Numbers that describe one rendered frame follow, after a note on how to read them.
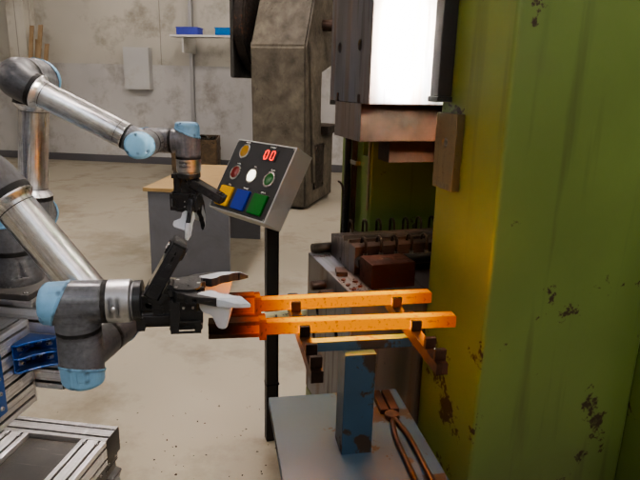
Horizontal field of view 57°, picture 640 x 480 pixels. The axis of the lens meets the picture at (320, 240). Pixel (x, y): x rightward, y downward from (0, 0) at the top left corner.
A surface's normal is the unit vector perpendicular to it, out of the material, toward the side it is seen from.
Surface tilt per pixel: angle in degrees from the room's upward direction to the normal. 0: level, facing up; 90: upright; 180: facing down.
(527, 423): 90
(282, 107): 92
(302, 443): 0
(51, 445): 0
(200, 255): 90
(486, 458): 90
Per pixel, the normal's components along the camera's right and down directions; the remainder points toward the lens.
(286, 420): 0.03, -0.96
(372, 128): 0.30, 0.25
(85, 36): -0.15, 0.26
